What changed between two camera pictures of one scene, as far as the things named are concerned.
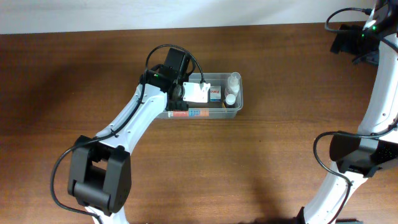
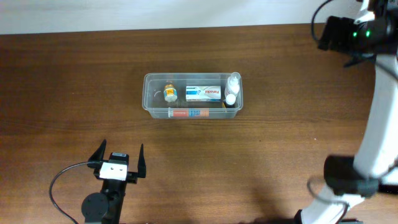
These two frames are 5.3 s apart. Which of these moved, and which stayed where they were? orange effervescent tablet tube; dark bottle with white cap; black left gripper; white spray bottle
Moved: black left gripper
Stayed: orange effervescent tablet tube; dark bottle with white cap; white spray bottle
